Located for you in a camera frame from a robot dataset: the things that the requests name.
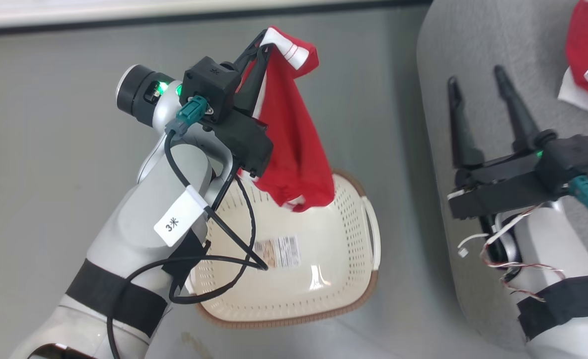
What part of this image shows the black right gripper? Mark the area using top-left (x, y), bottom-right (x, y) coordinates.
top-left (447, 65), bottom-right (570, 221)

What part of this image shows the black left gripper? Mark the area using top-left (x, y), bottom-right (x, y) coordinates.
top-left (205, 29), bottom-right (275, 179)

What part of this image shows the red garment with white band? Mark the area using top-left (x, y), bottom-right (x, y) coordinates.
top-left (238, 26), bottom-right (336, 213)

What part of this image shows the grey fabric sofa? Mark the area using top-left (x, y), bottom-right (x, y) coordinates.
top-left (416, 0), bottom-right (588, 359)

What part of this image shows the white and black skirting board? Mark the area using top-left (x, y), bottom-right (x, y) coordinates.
top-left (0, 0), bottom-right (433, 36)

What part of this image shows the printed barcode sticker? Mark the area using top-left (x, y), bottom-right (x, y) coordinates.
top-left (253, 235), bottom-right (302, 270)

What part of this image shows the cream perforated laundry basket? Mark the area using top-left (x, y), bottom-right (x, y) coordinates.
top-left (184, 169), bottom-right (382, 330)

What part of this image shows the teal left cable connector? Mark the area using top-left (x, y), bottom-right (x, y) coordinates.
top-left (174, 96), bottom-right (209, 136)

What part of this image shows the thin coloured wire bundle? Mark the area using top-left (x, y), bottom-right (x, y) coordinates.
top-left (456, 202), bottom-right (567, 303)

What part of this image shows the black left camera cable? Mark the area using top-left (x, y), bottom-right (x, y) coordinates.
top-left (107, 131), bottom-right (270, 359)

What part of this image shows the thin black left gripper cable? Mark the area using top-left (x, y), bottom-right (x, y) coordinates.
top-left (168, 175), bottom-right (258, 305)

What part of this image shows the white cable tag label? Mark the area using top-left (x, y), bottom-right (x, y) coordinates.
top-left (153, 185), bottom-right (209, 248)

